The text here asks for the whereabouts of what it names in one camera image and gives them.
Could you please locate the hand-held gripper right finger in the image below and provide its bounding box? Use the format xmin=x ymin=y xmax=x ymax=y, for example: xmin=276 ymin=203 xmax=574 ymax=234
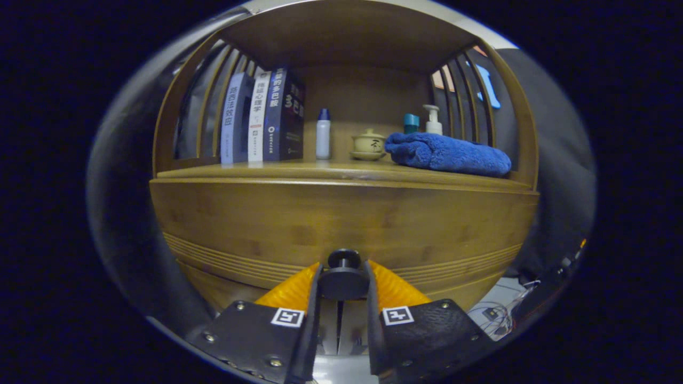
xmin=364 ymin=260 xmax=499 ymax=384

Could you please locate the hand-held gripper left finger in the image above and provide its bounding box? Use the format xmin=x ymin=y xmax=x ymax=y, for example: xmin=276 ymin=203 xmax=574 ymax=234
xmin=187 ymin=261 xmax=323 ymax=384

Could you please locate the black round drawer knob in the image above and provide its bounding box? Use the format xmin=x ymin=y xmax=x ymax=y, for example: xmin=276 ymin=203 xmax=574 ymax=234
xmin=319 ymin=249 xmax=370 ymax=300

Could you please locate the wooden drawer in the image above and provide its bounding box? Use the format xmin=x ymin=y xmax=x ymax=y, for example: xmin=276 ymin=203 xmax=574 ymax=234
xmin=149 ymin=178 xmax=541 ymax=313

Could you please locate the wooden countertop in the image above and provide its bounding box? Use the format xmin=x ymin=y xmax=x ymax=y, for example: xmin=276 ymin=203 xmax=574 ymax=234
xmin=156 ymin=159 xmax=534 ymax=191

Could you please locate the wooden cabinet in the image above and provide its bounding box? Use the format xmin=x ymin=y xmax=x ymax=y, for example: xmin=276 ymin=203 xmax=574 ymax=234
xmin=149 ymin=0 xmax=541 ymax=357

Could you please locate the white bottle blue cap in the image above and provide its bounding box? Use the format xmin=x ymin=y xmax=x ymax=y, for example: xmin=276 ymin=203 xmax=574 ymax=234
xmin=316 ymin=108 xmax=331 ymax=160

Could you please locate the beige lidded teacup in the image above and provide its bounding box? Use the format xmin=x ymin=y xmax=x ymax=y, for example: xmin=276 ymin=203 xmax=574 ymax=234
xmin=350 ymin=128 xmax=387 ymax=161

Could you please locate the black device orange tip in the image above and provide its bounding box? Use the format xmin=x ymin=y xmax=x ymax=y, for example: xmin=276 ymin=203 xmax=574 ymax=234
xmin=520 ymin=238 xmax=587 ymax=321

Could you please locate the blue folded towel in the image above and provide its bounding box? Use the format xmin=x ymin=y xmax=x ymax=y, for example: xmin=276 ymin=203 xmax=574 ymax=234
xmin=384 ymin=132 xmax=512 ymax=178

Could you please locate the dark navy book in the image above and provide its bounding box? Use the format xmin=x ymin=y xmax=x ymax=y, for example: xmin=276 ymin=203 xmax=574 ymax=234
xmin=263 ymin=67 xmax=306 ymax=162

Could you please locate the white book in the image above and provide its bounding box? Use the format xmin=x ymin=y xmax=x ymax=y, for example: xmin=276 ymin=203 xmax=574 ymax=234
xmin=248 ymin=69 xmax=273 ymax=163

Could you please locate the white pump bottle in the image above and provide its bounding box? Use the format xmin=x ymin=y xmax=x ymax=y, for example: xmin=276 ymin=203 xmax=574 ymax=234
xmin=423 ymin=105 xmax=443 ymax=136

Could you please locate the light blue book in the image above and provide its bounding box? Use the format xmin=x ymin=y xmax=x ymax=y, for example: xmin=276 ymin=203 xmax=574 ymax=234
xmin=220 ymin=72 xmax=256 ymax=165

